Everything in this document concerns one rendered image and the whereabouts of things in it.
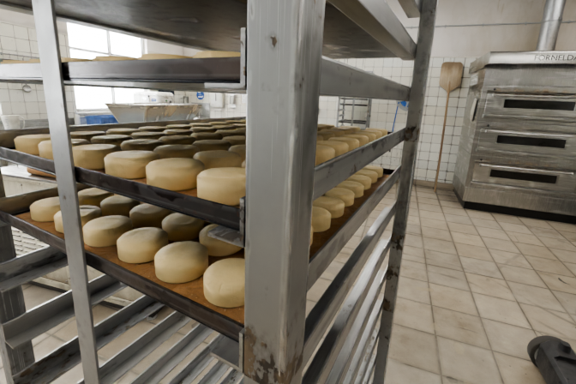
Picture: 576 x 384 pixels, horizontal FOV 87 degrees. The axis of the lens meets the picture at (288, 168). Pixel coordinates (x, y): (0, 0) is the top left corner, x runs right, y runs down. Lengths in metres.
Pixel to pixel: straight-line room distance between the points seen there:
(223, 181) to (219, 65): 0.08
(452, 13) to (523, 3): 0.89
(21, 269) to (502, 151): 4.55
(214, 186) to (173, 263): 0.10
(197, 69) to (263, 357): 0.18
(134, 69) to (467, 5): 5.61
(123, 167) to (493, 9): 5.66
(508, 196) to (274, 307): 4.73
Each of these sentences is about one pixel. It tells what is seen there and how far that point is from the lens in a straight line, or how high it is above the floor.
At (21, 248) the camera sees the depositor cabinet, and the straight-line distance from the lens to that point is 2.80.
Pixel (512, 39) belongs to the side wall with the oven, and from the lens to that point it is 5.77.
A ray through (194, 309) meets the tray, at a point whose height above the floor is 1.23.
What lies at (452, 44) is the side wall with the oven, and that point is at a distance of 5.63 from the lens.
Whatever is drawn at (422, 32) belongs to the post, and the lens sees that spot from 0.76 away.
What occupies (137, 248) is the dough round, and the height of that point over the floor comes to 1.24.
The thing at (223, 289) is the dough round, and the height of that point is 1.24.
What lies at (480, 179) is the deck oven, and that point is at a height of 0.45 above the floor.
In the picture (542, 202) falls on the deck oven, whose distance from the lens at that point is 4.99.
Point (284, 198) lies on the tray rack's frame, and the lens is 0.16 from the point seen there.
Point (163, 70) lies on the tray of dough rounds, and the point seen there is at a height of 1.41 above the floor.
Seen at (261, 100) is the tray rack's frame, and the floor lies 1.39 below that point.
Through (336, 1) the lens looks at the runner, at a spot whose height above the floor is 1.49.
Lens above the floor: 1.39
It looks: 13 degrees down
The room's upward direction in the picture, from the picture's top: 2 degrees clockwise
